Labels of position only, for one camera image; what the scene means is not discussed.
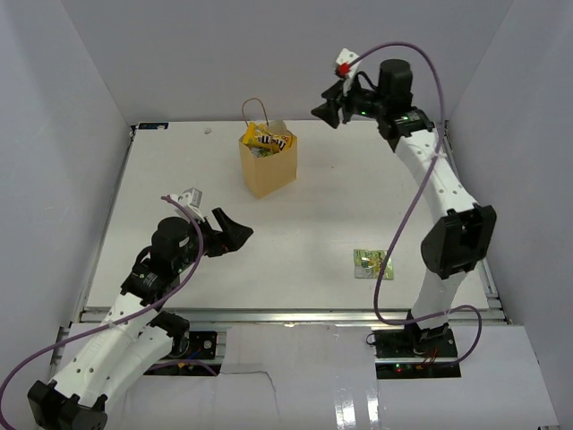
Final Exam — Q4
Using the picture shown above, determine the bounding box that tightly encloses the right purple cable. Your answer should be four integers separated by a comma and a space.
353, 41, 484, 369

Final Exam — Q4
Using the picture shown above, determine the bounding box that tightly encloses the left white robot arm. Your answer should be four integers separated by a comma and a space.
28, 208, 253, 429

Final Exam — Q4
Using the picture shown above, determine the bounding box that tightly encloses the aluminium table front rail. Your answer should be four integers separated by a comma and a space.
80, 307, 506, 325

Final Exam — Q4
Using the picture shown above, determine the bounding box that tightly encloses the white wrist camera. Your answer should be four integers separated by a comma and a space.
161, 188, 204, 221
335, 48, 360, 94

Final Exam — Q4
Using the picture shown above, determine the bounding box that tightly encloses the brown paper bag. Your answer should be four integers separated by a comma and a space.
238, 98, 298, 199

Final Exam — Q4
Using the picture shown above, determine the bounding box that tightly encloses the left blue corner label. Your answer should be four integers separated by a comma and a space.
137, 122, 169, 130

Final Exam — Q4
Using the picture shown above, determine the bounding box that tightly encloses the purple cable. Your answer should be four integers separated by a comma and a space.
0, 194, 220, 422
353, 41, 484, 369

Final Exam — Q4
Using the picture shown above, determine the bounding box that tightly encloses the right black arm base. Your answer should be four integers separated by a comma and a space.
365, 329, 461, 380

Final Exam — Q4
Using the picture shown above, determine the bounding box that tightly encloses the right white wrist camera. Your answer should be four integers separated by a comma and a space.
335, 48, 360, 94

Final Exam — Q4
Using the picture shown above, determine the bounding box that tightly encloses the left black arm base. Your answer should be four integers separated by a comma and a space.
162, 331, 218, 360

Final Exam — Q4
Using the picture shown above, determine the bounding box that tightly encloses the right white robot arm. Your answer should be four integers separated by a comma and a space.
312, 55, 497, 357

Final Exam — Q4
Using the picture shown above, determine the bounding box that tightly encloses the blue corner label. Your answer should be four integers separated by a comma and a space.
405, 121, 434, 133
137, 122, 169, 130

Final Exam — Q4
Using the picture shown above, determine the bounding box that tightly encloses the yellow snack bar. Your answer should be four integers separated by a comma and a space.
242, 122, 271, 149

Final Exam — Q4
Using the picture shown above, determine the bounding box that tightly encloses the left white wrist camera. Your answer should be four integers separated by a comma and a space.
161, 188, 204, 221

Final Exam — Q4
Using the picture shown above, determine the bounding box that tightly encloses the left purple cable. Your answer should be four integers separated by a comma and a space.
0, 194, 220, 422

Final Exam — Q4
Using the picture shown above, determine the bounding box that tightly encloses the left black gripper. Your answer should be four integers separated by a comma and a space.
174, 208, 252, 272

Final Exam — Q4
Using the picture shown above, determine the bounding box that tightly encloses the yellow M&M candy pack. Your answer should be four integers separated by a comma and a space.
252, 133, 295, 153

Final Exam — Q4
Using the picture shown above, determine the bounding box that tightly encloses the right blue corner label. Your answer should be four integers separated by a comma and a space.
405, 121, 434, 133

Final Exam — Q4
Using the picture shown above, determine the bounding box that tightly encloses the green Himalaya sachet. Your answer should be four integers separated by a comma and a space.
251, 147, 273, 158
353, 249, 387, 280

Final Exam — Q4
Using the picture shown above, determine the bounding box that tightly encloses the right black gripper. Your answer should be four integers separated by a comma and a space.
310, 73, 387, 130

